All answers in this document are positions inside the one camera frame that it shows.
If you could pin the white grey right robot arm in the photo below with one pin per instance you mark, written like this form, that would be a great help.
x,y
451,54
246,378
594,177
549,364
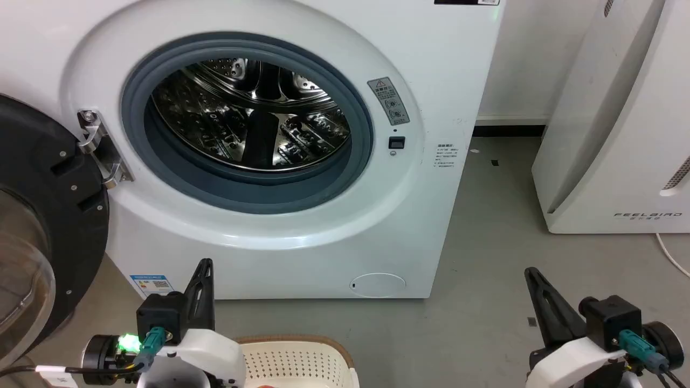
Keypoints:
x,y
667,339

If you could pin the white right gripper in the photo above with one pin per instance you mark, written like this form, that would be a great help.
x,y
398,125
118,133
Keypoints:
x,y
577,366

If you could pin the white front-load washing machine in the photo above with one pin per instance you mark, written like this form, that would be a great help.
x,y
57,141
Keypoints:
x,y
431,81

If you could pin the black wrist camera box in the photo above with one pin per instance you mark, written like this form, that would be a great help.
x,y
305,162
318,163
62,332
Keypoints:
x,y
159,312
612,318

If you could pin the black rectangular device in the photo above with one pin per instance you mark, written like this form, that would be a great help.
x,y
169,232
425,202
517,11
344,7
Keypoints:
x,y
466,2

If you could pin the metal door hinge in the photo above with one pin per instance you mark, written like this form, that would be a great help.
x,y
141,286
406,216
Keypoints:
x,y
102,145

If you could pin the black round washer door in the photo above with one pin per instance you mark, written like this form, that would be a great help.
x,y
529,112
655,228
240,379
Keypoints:
x,y
67,215

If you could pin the oval filter cover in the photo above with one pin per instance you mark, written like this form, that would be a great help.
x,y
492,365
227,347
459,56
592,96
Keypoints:
x,y
377,285

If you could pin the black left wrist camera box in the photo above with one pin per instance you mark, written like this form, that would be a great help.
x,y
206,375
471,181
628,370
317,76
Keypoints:
x,y
159,312

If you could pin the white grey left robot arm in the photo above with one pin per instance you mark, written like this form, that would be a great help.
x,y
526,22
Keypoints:
x,y
102,353

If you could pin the stainless steel washing machine drum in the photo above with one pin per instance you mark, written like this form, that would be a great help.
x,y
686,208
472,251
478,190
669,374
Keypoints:
x,y
215,118

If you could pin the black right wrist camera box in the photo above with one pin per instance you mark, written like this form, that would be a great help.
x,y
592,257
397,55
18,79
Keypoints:
x,y
612,318

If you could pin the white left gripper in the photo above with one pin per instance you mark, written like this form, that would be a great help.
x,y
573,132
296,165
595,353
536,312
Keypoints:
x,y
210,358

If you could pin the blue energy label sticker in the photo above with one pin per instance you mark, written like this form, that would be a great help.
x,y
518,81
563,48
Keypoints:
x,y
152,285

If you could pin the white air purifier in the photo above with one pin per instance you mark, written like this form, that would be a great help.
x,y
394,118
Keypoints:
x,y
609,134

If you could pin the small printed text label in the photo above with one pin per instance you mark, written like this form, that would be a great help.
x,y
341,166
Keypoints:
x,y
446,155

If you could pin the white laundry basket brown rim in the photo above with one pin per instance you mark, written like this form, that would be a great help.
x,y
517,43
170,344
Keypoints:
x,y
294,366

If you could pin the black door latch socket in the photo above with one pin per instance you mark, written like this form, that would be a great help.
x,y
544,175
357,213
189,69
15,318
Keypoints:
x,y
397,143

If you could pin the grey warning sticker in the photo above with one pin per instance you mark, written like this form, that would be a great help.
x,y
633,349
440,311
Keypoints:
x,y
389,101

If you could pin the grey rubber door gasket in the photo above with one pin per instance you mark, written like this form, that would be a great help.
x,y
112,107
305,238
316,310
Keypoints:
x,y
345,172

